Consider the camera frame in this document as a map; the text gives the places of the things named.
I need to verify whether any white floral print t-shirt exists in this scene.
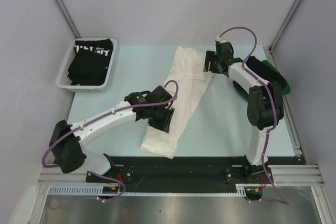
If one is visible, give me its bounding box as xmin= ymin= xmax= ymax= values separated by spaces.
xmin=140 ymin=46 xmax=214 ymax=159

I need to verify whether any white plastic laundry basket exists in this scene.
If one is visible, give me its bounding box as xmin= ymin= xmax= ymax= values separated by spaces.
xmin=56 ymin=38 xmax=117 ymax=92

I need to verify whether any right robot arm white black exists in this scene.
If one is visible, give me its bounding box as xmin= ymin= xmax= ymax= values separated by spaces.
xmin=204 ymin=38 xmax=286 ymax=183

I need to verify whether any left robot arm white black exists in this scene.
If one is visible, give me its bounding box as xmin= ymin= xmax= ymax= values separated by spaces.
xmin=49 ymin=86 xmax=174 ymax=182

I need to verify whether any folded green t-shirt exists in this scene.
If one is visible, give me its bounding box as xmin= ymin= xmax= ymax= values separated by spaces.
xmin=232 ymin=60 xmax=291 ymax=101

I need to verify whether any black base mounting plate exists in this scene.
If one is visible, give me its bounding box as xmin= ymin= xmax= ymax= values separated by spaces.
xmin=54 ymin=155 xmax=307 ymax=193

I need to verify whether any black t-shirt white lettering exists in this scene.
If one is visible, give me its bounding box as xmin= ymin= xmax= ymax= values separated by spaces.
xmin=68 ymin=39 xmax=114 ymax=86

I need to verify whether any right rear aluminium post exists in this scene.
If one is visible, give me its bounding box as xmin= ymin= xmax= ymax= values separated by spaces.
xmin=268 ymin=0 xmax=303 ymax=52

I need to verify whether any aluminium post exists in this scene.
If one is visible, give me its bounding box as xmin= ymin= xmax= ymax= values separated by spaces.
xmin=53 ymin=0 xmax=81 ymax=39
xmin=268 ymin=0 xmax=303 ymax=52

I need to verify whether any light blue cable duct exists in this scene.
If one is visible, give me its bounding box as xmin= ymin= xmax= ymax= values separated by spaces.
xmin=48 ymin=183 xmax=249 ymax=197

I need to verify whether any aluminium front frame rail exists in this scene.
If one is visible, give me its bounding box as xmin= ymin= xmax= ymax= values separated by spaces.
xmin=38 ymin=165 xmax=324 ymax=187

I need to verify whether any left rear aluminium post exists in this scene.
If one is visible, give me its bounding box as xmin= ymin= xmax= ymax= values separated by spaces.
xmin=53 ymin=0 xmax=81 ymax=39

